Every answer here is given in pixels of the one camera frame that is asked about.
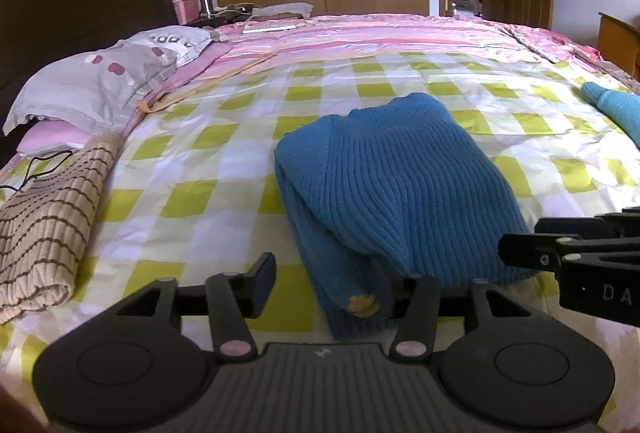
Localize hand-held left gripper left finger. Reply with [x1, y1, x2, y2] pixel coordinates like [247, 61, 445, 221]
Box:
[117, 252, 277, 361]

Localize pink striped quilt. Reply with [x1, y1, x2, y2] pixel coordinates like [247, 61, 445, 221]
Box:
[117, 13, 601, 136]

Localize grey folded cloth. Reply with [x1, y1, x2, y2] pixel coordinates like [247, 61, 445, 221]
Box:
[250, 3, 314, 20]

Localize pink floral quilt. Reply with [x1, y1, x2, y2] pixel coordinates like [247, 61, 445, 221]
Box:
[502, 23, 640, 94]

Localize dark nightstand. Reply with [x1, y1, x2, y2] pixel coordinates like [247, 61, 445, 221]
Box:
[192, 8, 256, 29]

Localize grey pillow with pink dots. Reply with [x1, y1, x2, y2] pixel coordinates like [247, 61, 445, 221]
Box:
[2, 26, 213, 136]

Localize white book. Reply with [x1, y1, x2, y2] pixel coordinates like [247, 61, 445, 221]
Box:
[243, 20, 298, 34]

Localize yellow-green checked bedsheet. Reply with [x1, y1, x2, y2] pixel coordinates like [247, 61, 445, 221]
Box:
[0, 48, 640, 364]

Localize pink basket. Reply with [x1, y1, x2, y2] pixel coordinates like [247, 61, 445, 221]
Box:
[172, 0, 203, 25]

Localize beige striped folded cloth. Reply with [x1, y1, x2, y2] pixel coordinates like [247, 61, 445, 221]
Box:
[0, 133, 123, 324]

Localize teal rolled towel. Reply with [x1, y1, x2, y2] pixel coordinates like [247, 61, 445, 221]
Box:
[581, 82, 640, 141]

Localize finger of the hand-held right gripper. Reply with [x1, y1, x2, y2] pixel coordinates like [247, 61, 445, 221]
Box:
[499, 233, 640, 272]
[534, 208, 640, 239]

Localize wooden cabinet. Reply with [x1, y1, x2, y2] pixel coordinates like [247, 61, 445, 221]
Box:
[597, 12, 640, 79]

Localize black cable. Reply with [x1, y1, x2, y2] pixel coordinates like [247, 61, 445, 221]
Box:
[0, 150, 76, 194]

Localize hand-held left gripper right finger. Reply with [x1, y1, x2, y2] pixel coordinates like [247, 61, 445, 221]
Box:
[390, 274, 533, 361]

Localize blue knitted sweater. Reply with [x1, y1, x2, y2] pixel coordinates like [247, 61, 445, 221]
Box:
[274, 93, 543, 340]

